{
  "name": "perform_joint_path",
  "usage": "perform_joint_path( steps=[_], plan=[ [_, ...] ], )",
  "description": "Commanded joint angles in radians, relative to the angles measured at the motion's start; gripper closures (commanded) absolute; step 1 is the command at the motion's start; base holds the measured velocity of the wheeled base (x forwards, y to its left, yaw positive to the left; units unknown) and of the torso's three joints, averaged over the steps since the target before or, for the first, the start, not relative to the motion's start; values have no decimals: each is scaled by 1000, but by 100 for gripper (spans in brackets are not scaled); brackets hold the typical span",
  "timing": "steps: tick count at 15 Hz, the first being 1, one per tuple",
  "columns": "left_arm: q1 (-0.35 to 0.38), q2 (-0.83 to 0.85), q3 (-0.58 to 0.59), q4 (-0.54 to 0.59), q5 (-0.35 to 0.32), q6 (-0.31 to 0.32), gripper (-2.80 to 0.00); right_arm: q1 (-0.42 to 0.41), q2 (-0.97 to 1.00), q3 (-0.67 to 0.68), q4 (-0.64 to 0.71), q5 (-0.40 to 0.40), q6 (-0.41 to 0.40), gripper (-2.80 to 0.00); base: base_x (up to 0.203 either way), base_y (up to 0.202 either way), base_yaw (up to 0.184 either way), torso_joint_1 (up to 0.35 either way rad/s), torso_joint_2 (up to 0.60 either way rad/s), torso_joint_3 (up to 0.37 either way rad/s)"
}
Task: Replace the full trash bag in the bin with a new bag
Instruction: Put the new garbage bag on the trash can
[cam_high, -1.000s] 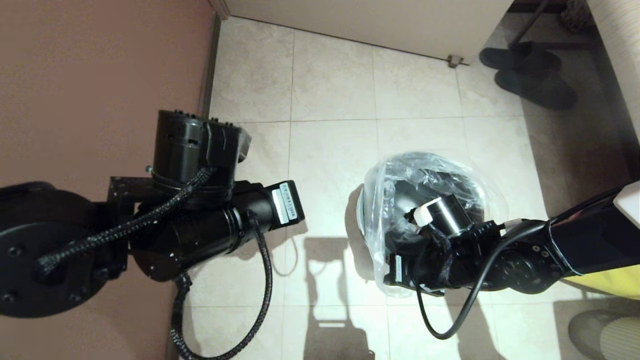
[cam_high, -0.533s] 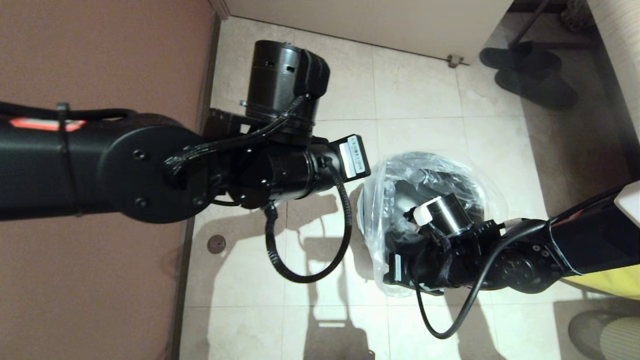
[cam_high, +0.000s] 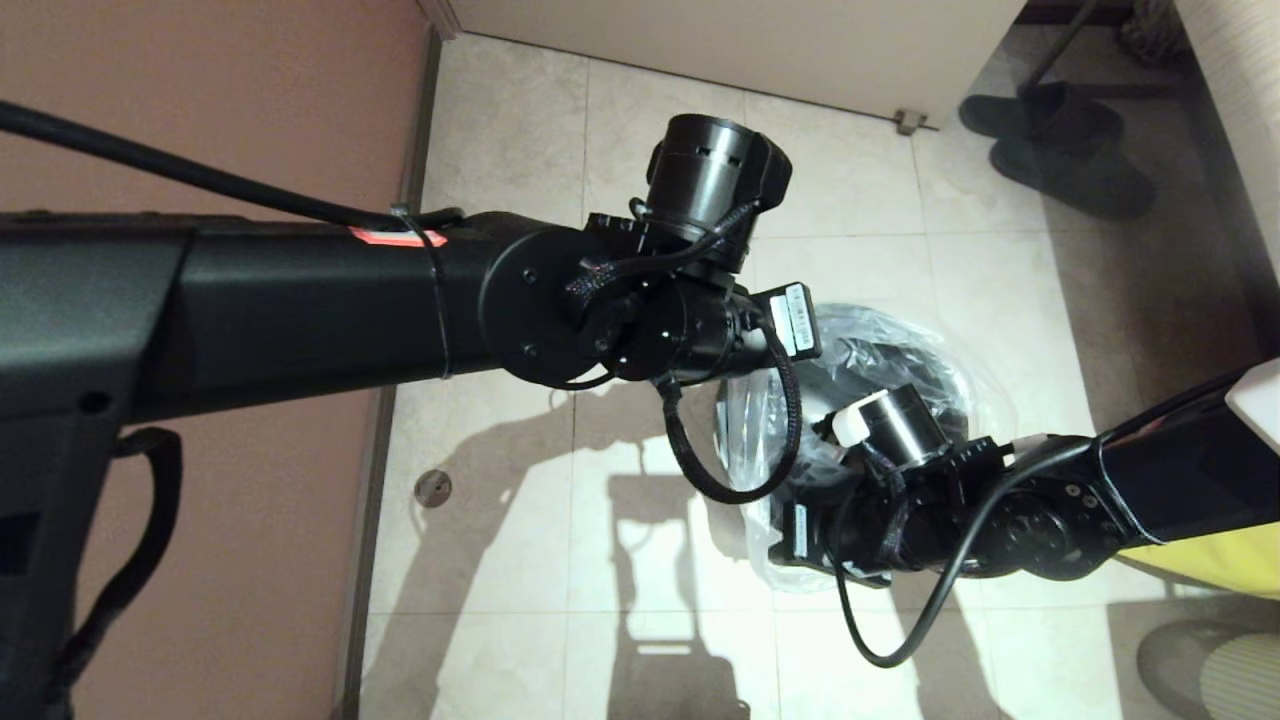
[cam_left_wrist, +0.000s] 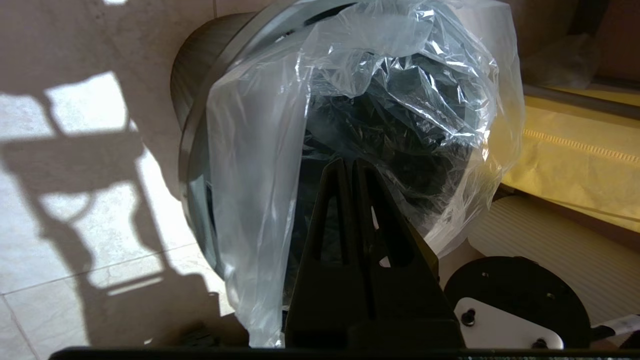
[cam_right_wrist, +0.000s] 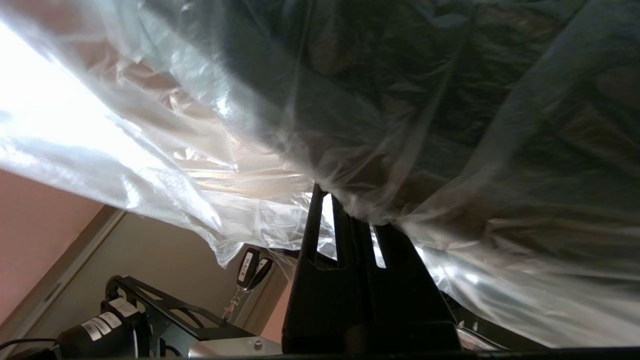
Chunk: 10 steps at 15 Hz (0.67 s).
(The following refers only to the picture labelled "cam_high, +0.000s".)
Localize clear plastic trash bag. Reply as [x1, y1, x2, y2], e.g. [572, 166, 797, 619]
[715, 302, 996, 593]

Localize grey round trash bin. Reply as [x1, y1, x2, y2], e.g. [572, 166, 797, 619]
[790, 335, 973, 461]

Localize yellow fabric bag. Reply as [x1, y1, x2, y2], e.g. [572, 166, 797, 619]
[1115, 520, 1280, 601]

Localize white door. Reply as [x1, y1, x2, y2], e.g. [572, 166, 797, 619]
[445, 0, 1031, 133]

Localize black slipper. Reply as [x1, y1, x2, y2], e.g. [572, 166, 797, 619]
[957, 85, 1126, 153]
[988, 135, 1158, 223]

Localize beige ribbed round object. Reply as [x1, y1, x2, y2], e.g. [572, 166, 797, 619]
[1135, 620, 1280, 720]

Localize dark slanted pole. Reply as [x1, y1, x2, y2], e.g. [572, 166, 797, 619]
[1018, 0, 1101, 96]

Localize dark mop head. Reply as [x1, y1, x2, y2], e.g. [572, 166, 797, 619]
[1118, 0, 1186, 66]

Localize beige ribbed panel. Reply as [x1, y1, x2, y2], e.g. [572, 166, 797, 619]
[1170, 0, 1280, 301]

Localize left arm looped black cable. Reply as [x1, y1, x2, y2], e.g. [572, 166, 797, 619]
[660, 318, 804, 506]

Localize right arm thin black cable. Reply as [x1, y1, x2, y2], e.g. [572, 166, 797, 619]
[830, 440, 1096, 669]

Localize left arm long black cable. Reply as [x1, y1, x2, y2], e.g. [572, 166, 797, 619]
[0, 100, 463, 233]

